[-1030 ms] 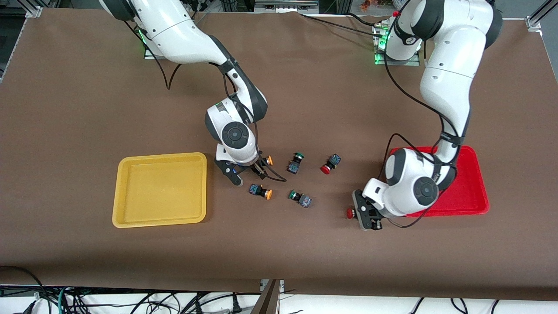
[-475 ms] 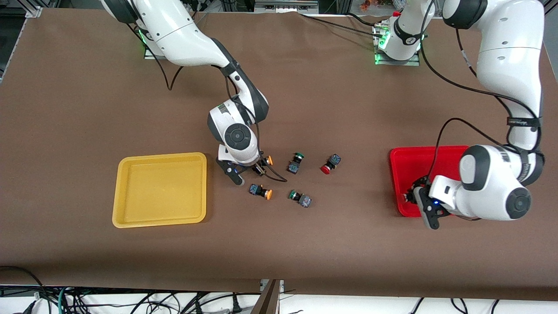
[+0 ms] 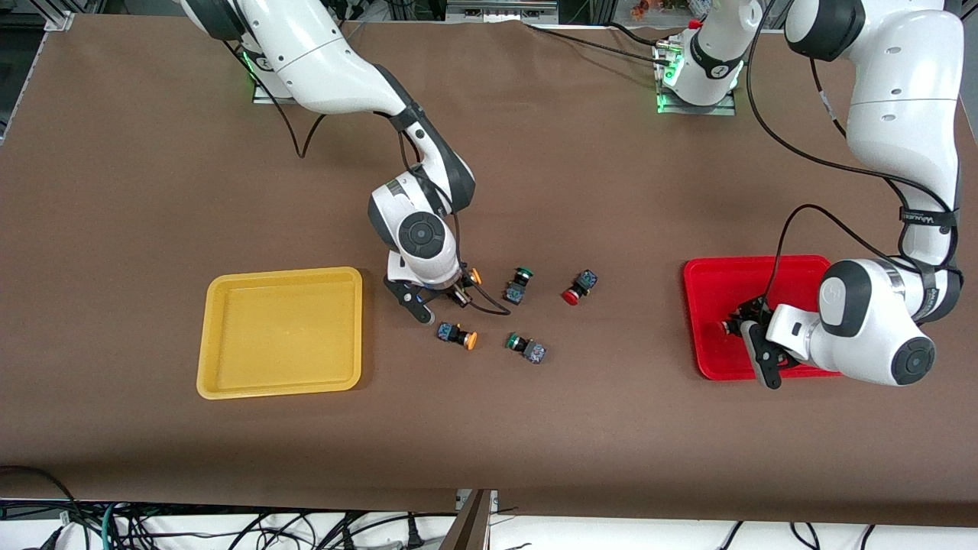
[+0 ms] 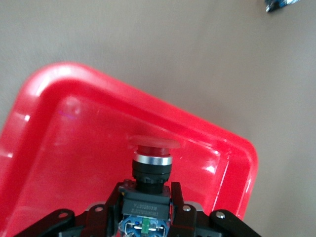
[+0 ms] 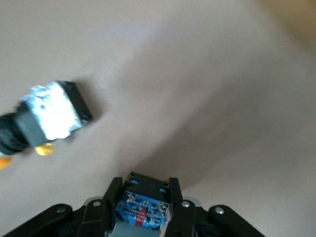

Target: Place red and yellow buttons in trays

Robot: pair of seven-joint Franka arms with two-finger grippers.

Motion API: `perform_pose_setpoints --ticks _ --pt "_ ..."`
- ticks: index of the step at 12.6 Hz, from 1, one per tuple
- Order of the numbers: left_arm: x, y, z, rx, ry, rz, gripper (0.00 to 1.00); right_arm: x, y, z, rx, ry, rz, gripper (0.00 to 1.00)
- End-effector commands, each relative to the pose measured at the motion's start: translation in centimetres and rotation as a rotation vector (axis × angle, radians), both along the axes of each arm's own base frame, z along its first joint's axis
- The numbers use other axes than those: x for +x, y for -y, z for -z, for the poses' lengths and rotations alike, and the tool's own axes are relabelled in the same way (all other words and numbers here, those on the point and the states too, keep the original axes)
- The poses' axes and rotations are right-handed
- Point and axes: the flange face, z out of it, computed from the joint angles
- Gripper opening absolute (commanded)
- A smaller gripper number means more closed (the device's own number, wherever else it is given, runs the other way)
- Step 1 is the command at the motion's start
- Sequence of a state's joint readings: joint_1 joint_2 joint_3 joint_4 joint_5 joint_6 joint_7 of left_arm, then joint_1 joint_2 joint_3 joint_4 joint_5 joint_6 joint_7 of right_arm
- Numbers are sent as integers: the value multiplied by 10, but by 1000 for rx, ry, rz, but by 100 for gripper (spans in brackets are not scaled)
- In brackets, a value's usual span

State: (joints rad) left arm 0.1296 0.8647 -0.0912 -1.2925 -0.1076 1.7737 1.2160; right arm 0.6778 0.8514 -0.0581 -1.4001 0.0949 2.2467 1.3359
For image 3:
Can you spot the silver table bracket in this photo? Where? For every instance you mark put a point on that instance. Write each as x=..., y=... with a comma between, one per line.
x=461, y=500

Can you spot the aluminium rail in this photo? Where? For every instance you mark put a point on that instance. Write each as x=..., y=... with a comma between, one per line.
x=500, y=11

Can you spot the brown table support beam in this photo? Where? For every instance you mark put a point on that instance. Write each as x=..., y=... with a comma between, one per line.
x=470, y=527

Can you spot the green push button blue body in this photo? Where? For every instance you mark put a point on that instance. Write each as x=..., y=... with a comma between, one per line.
x=535, y=352
x=516, y=290

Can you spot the aluminium frame corner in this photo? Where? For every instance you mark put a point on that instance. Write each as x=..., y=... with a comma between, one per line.
x=59, y=21

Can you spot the yellow plastic tray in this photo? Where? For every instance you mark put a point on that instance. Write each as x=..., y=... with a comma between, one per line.
x=283, y=336

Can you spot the orange patterned object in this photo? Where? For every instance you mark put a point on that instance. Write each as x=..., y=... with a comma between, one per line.
x=649, y=8

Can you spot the black power plug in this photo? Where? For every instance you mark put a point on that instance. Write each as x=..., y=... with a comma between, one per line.
x=415, y=536

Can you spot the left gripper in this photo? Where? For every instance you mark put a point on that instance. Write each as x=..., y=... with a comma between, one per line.
x=743, y=318

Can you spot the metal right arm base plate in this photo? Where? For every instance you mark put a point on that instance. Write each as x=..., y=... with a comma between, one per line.
x=267, y=95

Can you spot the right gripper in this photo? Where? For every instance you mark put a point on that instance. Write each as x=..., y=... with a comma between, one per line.
x=451, y=289

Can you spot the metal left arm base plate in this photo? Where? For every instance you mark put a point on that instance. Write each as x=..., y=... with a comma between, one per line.
x=695, y=109

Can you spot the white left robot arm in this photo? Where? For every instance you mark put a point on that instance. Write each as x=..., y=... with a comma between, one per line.
x=909, y=92

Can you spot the red plastic tray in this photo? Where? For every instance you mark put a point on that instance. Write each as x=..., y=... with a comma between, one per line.
x=718, y=290

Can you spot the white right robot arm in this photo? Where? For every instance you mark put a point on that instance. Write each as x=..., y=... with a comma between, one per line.
x=321, y=69

